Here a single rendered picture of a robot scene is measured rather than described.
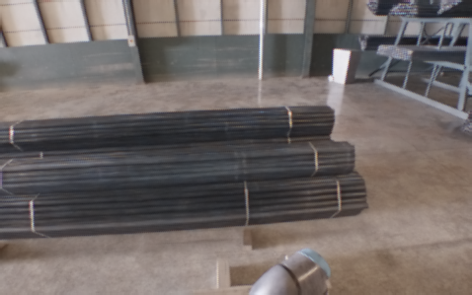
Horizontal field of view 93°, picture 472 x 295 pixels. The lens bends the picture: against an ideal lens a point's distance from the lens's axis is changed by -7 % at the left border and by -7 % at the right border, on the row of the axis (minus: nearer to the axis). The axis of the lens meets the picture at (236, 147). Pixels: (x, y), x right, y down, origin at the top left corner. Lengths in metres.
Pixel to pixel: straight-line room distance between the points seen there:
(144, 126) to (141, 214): 0.87
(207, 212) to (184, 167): 0.48
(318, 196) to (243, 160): 0.82
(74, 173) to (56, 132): 0.62
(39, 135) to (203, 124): 1.69
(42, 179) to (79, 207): 0.41
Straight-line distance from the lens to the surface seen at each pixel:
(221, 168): 2.16
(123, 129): 2.66
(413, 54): 7.09
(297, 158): 2.28
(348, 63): 8.72
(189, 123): 2.50
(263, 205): 2.33
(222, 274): 2.15
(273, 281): 0.80
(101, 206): 2.52
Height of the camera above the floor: 1.89
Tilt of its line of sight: 28 degrees down
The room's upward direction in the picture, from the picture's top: 1 degrees counter-clockwise
